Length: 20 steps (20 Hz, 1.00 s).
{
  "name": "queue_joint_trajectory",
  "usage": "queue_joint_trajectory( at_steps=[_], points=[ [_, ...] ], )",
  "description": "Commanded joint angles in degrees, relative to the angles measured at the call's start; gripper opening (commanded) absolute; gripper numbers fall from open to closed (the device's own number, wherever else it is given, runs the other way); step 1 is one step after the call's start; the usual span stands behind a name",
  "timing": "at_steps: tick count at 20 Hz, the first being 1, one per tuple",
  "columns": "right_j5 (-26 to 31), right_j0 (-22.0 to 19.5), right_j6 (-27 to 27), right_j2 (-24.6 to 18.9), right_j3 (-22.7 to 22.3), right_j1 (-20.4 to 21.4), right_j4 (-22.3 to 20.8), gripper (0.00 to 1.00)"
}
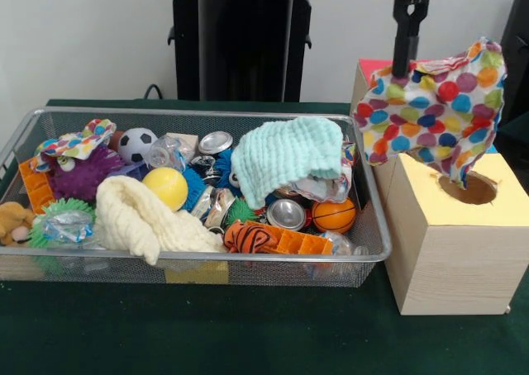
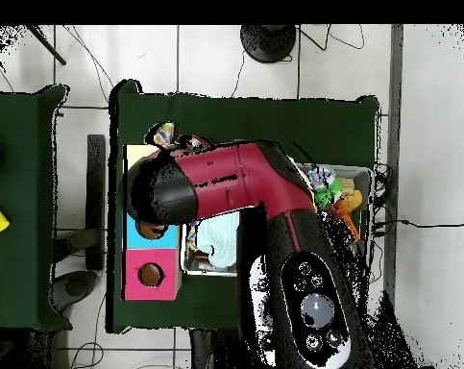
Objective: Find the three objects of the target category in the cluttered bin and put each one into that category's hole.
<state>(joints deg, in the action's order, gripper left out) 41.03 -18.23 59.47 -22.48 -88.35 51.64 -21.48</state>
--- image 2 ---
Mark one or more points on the shallow clear mesh bin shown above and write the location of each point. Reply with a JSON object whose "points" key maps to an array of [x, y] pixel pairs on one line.
{"points": [[364, 180]]}

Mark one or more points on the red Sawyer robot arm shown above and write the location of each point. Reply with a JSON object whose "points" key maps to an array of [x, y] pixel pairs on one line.
{"points": [[224, 180]]}

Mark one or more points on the wooden box with three holes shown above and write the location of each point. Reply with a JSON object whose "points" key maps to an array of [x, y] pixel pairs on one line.
{"points": [[166, 276]]}

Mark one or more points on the mint green knitted cloth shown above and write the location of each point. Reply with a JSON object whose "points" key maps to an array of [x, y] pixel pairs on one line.
{"points": [[220, 238]]}

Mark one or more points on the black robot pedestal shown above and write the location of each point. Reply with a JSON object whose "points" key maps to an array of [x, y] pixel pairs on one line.
{"points": [[208, 351]]}

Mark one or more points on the black round stand base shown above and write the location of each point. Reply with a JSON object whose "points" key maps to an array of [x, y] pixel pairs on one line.
{"points": [[269, 42]]}

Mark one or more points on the black upright panel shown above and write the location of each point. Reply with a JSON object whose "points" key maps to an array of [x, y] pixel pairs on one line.
{"points": [[96, 192]]}

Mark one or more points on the grey rounded stand foot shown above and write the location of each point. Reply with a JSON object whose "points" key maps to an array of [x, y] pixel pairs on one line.
{"points": [[76, 286]]}

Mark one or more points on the dark green side table cloth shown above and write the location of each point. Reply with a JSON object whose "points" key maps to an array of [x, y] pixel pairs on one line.
{"points": [[20, 173]]}

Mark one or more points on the black tripod leg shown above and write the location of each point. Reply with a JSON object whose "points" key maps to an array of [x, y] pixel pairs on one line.
{"points": [[47, 45]]}

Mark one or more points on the multicolour dotted cloth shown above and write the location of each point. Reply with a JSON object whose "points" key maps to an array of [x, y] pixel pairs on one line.
{"points": [[164, 134]]}

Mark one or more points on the tan plush toy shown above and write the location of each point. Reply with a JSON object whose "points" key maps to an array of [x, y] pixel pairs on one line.
{"points": [[352, 200]]}

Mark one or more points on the orange plastic grid tray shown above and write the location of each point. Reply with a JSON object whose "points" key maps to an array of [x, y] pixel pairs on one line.
{"points": [[346, 219]]}

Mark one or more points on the green spiky ball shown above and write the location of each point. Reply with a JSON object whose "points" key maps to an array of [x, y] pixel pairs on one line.
{"points": [[328, 195]]}

